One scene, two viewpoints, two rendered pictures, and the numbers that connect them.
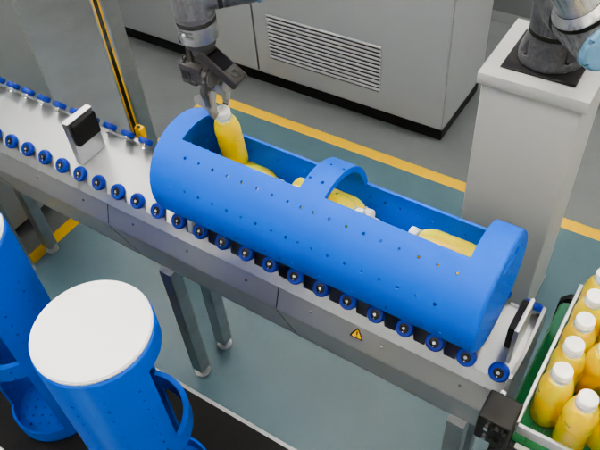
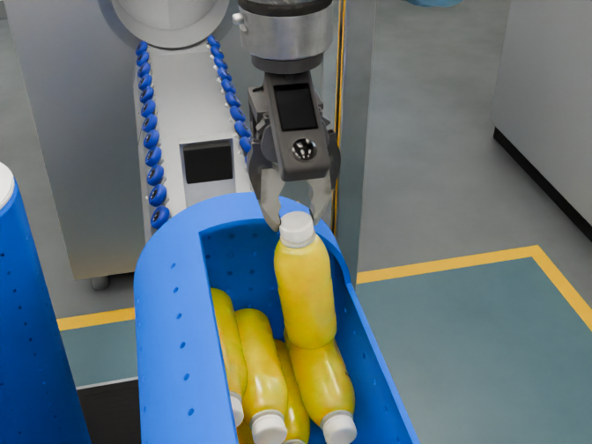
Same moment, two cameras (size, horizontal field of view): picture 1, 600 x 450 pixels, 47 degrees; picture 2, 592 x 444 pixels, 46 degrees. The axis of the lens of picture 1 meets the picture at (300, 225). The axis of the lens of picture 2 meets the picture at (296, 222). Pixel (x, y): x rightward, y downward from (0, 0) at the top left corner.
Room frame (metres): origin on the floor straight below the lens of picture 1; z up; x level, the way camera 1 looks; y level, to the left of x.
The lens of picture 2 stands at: (0.88, -0.25, 1.72)
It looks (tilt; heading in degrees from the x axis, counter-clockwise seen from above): 36 degrees down; 40
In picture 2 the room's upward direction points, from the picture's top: straight up
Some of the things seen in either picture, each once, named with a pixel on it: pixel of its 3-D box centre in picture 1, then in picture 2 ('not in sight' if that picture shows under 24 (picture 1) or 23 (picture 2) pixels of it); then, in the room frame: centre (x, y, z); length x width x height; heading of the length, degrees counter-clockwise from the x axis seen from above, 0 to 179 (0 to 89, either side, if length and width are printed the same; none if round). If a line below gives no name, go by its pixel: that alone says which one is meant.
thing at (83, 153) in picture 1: (86, 136); (209, 174); (1.63, 0.61, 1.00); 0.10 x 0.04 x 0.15; 143
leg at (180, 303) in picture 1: (187, 324); not in sight; (1.40, 0.42, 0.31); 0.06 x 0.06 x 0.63; 53
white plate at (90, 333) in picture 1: (91, 329); not in sight; (0.91, 0.49, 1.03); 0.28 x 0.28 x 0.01
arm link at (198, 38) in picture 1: (196, 29); (283, 25); (1.37, 0.18, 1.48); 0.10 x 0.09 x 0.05; 143
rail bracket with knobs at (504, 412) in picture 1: (498, 420); not in sight; (0.64, -0.37, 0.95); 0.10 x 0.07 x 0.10; 143
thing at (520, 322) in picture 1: (517, 329); not in sight; (0.82, -0.45, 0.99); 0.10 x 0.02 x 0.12; 143
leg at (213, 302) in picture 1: (212, 296); not in sight; (1.51, 0.34, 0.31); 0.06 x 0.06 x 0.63; 53
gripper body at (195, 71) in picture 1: (202, 59); (286, 99); (1.38, 0.19, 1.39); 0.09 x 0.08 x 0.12; 53
